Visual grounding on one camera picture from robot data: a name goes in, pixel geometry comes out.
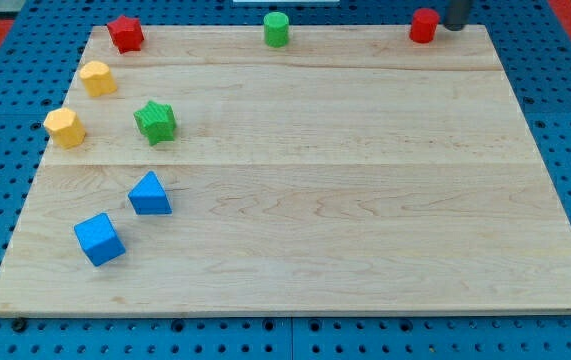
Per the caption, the wooden board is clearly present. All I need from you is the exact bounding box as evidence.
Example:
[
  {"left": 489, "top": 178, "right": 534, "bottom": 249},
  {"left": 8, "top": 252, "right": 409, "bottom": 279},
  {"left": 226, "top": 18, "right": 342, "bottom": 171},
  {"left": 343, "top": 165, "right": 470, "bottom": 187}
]
[{"left": 0, "top": 25, "right": 571, "bottom": 318}]

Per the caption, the green star block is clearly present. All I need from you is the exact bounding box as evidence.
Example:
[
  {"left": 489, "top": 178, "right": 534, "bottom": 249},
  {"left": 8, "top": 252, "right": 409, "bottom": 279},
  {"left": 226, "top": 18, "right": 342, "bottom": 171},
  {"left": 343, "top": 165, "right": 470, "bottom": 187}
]
[{"left": 134, "top": 101, "right": 177, "bottom": 146}]

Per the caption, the yellow hexagon block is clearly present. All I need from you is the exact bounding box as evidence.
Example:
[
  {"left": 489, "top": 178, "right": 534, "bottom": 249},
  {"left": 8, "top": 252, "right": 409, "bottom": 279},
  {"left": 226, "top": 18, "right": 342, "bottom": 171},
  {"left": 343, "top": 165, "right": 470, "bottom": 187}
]
[{"left": 43, "top": 107, "right": 86, "bottom": 149}]

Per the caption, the blue triangle block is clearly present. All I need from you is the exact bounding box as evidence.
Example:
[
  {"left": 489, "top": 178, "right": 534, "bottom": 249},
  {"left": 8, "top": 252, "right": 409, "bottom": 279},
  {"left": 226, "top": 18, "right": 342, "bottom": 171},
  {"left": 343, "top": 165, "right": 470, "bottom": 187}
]
[{"left": 128, "top": 171, "right": 172, "bottom": 215}]

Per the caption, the yellow heart block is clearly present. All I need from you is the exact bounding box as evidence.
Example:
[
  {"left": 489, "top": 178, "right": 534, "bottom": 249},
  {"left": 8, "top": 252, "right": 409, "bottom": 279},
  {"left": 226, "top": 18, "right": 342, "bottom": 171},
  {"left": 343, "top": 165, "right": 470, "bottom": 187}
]
[{"left": 79, "top": 61, "right": 117, "bottom": 97}]

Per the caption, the green cylinder block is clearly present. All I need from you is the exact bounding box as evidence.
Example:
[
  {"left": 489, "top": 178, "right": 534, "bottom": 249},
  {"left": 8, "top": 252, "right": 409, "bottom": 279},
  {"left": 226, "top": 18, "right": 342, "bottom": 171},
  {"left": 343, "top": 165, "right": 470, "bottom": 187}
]
[{"left": 263, "top": 11, "right": 289, "bottom": 48}]

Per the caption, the red star block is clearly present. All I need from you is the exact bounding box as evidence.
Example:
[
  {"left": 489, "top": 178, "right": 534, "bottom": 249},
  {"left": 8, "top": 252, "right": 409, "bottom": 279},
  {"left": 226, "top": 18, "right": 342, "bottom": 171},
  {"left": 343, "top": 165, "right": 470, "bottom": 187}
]
[{"left": 106, "top": 15, "right": 145, "bottom": 54}]

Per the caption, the blue cube block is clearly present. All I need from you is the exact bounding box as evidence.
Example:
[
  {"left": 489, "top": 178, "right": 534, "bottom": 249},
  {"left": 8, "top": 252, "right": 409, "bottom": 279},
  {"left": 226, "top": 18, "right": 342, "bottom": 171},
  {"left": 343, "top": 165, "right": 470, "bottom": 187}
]
[{"left": 73, "top": 213, "right": 126, "bottom": 267}]

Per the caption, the red cylinder block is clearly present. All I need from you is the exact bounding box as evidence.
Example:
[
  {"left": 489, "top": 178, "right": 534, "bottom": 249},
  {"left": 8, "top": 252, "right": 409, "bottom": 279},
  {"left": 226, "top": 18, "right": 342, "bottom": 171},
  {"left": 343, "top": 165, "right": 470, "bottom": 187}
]
[{"left": 409, "top": 8, "right": 440, "bottom": 43}]

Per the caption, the dark grey robot pusher rod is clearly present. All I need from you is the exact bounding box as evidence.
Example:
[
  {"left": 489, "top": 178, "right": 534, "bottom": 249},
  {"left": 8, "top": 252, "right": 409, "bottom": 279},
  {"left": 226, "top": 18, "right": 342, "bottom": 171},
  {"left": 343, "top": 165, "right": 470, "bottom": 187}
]
[{"left": 443, "top": 0, "right": 473, "bottom": 31}]

